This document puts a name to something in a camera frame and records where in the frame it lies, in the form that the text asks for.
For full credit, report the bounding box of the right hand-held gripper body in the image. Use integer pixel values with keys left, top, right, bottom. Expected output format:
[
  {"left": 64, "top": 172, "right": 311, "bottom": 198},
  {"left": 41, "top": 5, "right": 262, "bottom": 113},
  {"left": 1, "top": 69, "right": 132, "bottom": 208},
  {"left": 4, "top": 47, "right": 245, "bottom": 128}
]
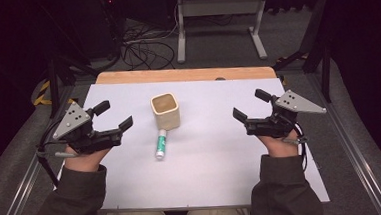
[{"left": 243, "top": 86, "right": 329, "bottom": 141}]

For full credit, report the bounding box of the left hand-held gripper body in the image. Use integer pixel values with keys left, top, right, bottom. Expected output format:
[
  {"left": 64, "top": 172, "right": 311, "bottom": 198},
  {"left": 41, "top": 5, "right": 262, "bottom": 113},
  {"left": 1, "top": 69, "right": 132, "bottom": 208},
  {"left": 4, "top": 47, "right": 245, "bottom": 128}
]
[{"left": 50, "top": 98, "right": 125, "bottom": 157}]

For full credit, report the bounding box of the person's right hand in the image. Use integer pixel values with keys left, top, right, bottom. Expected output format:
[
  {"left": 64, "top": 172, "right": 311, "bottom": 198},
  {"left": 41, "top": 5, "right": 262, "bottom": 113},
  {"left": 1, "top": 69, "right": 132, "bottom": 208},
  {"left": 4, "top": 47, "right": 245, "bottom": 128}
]
[{"left": 255, "top": 128, "right": 302, "bottom": 161}]

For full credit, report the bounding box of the person's left hand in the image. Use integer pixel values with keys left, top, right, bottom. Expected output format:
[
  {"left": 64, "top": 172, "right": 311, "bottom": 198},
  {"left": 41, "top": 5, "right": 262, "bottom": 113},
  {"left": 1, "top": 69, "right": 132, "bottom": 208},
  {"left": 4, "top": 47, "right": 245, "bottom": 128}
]
[{"left": 62, "top": 141, "right": 114, "bottom": 175}]

